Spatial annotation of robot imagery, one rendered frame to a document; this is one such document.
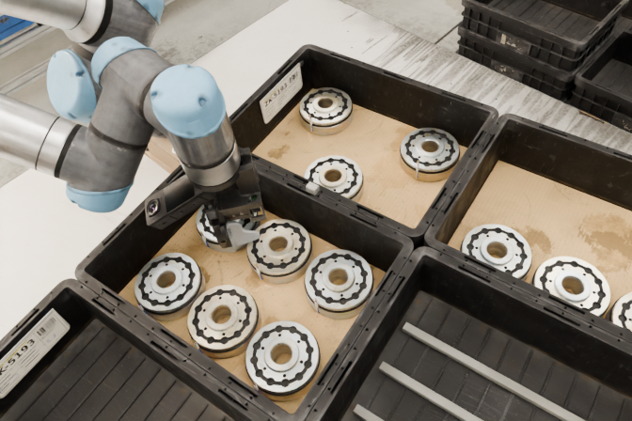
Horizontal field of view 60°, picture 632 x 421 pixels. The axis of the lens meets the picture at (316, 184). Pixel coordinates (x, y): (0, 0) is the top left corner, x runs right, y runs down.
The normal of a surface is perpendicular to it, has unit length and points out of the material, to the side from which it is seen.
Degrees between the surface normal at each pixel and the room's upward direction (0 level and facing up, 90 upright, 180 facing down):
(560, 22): 0
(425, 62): 0
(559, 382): 0
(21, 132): 44
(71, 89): 54
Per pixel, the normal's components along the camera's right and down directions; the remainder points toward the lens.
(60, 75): -0.59, 0.12
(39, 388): -0.09, -0.62
